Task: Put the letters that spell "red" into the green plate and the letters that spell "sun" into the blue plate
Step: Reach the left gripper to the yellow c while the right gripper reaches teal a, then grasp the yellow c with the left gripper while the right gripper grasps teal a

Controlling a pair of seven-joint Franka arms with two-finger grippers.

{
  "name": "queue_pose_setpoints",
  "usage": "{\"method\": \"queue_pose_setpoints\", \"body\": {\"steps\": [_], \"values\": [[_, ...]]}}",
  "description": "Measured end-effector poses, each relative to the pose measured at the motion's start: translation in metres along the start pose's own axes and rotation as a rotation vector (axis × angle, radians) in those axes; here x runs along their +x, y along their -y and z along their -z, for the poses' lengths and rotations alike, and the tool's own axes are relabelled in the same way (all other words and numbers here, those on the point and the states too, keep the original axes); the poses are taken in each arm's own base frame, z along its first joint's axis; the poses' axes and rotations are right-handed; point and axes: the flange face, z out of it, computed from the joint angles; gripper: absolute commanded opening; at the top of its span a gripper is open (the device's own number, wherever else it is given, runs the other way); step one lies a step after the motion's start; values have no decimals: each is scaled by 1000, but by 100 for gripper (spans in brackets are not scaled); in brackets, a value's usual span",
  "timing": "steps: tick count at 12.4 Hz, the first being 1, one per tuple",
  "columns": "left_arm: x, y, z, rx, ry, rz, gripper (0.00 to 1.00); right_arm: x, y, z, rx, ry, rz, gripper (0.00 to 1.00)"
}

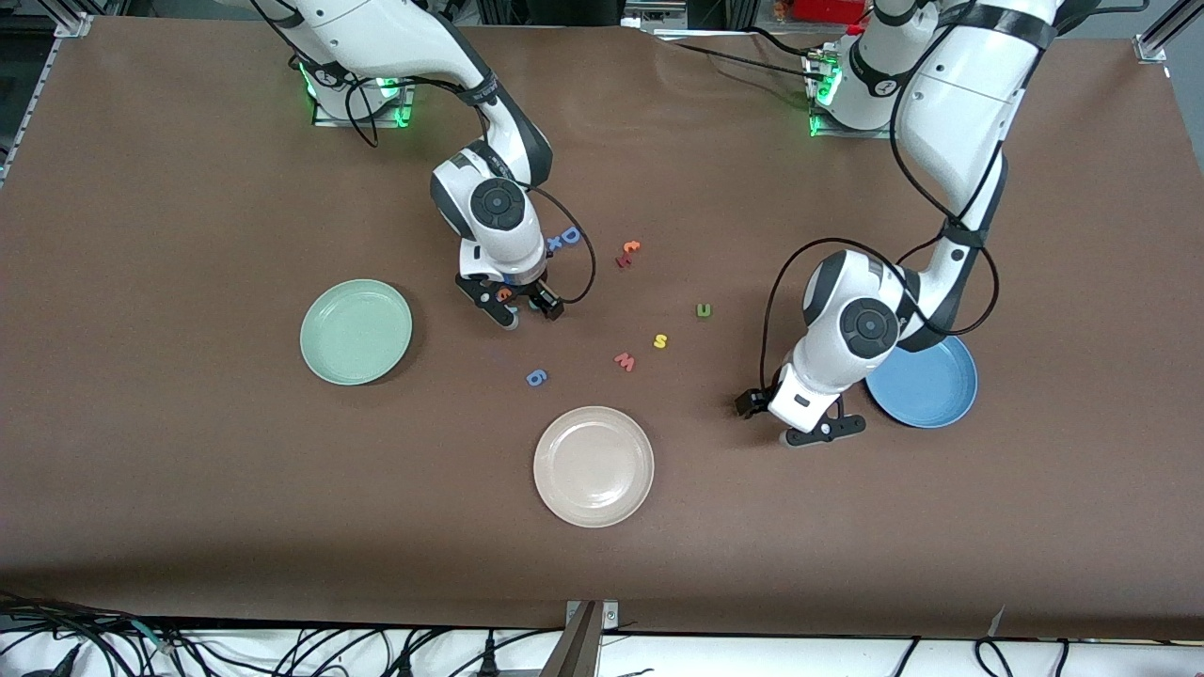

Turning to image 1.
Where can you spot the beige plate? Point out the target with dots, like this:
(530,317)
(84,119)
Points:
(594,466)

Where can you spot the silver metal rail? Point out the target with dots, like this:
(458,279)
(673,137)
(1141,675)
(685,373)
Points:
(701,34)

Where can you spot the blue foam letter g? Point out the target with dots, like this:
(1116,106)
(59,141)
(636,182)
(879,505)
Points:
(530,378)

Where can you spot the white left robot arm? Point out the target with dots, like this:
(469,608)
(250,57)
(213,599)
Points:
(959,113)

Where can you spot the aluminium table edge bracket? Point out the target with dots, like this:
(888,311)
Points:
(583,649)

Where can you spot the red box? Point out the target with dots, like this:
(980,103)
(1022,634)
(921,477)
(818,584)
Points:
(828,9)

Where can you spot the aluminium frame rail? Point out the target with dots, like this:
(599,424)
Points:
(42,75)

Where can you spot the red foam letter w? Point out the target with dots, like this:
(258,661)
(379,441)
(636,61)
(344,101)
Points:
(625,363)

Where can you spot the black power plug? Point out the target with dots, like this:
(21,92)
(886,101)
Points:
(489,663)
(61,663)

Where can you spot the blue plate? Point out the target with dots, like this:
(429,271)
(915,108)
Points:
(941,395)

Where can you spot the light green plate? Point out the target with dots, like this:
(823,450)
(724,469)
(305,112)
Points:
(356,332)

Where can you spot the blue foam letter D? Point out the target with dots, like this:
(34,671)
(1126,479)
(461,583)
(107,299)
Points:
(567,235)

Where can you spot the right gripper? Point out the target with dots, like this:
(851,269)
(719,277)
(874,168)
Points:
(546,303)

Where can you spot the black background box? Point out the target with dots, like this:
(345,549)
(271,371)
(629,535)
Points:
(546,11)

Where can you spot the aluminium corner bracket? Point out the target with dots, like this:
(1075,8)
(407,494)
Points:
(73,25)
(1149,47)

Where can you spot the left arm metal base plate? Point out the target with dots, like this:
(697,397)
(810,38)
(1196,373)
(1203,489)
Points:
(889,133)

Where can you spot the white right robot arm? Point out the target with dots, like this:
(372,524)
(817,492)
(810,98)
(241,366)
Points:
(395,38)

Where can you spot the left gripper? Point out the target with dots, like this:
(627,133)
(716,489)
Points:
(750,402)

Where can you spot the brown table cover sheet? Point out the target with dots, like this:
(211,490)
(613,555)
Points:
(188,489)

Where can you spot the white paper scrap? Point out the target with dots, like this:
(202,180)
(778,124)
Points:
(997,622)

